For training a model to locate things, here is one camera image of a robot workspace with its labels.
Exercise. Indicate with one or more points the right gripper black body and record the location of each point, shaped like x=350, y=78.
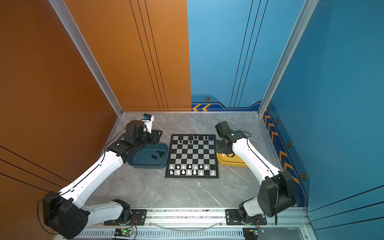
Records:
x=219, y=148

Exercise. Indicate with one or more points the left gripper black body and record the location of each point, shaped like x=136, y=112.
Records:
x=153, y=138

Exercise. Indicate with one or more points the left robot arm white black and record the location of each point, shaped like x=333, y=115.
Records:
x=66, y=212

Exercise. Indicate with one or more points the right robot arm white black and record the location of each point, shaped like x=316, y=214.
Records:
x=277, y=188

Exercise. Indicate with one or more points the black chess pieces in tray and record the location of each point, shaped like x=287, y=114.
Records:
x=158, y=155

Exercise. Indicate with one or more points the black chess pieces on board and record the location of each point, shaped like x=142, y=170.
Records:
x=192, y=139

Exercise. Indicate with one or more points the white chess pieces row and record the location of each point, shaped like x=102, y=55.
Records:
x=192, y=170

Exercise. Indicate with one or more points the right circuit board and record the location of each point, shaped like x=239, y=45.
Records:
x=252, y=233

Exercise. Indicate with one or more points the left green circuit board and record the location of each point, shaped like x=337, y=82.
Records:
x=124, y=234

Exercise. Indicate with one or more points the yellow plastic tray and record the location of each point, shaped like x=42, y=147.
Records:
x=230, y=160

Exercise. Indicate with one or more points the teal plastic tray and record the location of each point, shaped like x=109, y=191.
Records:
x=143, y=160

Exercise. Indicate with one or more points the black white chessboard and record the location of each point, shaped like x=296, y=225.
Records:
x=192, y=154

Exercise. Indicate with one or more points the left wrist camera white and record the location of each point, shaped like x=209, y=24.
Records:
x=148, y=120

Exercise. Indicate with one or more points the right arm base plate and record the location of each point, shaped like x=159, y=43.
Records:
x=232, y=216

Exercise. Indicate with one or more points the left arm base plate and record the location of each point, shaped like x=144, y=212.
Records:
x=137, y=217

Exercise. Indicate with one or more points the aluminium mounting rail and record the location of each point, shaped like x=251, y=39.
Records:
x=205, y=224

